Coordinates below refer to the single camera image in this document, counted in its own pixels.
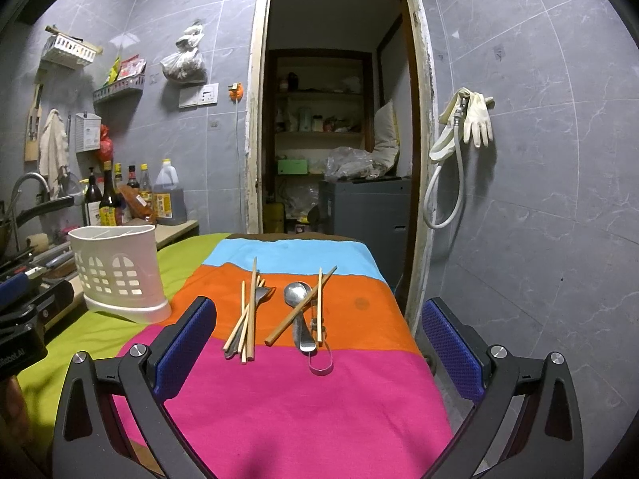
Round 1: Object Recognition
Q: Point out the white plastic utensil caddy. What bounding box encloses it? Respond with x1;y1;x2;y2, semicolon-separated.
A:
69;225;171;325

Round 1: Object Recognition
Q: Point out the wooden chopstick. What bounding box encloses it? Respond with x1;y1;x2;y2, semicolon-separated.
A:
316;267;324;344
222;277;265;351
245;258;258;361
264;266;337;347

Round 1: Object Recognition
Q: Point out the steel fork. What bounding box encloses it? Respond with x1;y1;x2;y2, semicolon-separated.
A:
224;287;274;359

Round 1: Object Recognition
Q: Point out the steel spoon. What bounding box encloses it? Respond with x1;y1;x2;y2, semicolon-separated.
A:
282;280;318;354
308;306;335;376

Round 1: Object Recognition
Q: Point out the chrome kitchen faucet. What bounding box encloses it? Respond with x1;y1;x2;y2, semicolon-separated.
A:
6;171;51;251

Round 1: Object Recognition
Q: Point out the black wok pan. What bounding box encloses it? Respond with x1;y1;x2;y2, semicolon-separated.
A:
1;196;75;255

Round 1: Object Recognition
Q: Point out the dark vinegar bottle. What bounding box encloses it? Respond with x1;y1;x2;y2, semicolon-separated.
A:
83;166;102;226

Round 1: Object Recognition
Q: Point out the dark soy sauce bottle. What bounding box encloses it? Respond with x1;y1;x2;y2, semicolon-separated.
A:
99;160;121;226

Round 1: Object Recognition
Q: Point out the brown snack bag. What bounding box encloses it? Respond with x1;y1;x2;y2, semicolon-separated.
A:
118;184;157;224

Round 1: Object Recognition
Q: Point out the wooden knife holder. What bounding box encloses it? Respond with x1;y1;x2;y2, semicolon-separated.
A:
24;82;43;162

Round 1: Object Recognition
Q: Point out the hanging beige towel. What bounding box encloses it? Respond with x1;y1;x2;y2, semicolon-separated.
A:
38;109;69;198

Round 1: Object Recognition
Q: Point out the yellow cap sauce bottle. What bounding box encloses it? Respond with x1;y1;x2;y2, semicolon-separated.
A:
140;163;153;206

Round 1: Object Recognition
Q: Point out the red plastic bag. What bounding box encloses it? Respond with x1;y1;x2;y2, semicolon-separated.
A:
97;125;114;162

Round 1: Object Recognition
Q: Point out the large cooking oil jug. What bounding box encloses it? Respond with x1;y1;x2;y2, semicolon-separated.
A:
152;159;187;225

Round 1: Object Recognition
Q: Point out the multicolour patchwork cloth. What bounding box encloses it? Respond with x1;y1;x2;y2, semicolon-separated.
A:
1;235;453;478

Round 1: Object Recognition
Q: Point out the hanging plastic bag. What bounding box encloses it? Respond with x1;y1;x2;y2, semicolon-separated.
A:
160;22;207;84

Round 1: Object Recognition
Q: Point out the grey cabinet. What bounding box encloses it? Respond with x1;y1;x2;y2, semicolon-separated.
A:
318;176;411;289

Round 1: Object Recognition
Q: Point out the white rubber glove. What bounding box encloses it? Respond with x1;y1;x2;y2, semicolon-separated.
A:
462;92;494;148

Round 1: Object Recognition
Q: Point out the crumpled plastic bag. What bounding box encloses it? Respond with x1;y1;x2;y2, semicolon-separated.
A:
324;146;389;182

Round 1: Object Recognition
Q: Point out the wooden storage shelf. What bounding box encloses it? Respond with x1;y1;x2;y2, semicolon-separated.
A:
260;48;375;232

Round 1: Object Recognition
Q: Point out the grey wall box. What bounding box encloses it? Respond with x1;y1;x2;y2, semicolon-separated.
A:
73;113;102;154

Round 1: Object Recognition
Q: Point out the grey wall shelf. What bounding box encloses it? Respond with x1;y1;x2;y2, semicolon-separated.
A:
92;73;145;105

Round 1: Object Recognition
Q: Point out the white wall basket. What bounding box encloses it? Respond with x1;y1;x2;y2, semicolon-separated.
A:
41;25;103;69

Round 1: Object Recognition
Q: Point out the wall socket plate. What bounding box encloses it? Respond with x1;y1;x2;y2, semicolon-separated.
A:
178;82;219;109

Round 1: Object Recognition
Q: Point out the orange wall hook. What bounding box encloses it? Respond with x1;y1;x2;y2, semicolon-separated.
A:
228;82;244;103

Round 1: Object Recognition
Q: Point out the white shower hose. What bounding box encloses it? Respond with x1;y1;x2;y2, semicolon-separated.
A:
422;86;474;231

